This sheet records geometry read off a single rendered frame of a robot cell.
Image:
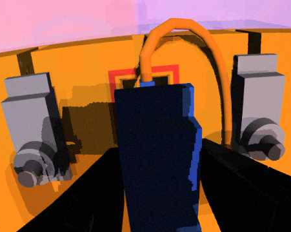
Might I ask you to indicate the blue micro servo with orange cable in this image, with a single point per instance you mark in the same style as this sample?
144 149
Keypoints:
160 141

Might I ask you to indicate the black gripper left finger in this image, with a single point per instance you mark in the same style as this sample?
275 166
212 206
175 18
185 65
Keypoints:
94 203

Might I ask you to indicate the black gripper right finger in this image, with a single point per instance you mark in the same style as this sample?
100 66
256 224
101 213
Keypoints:
245 195

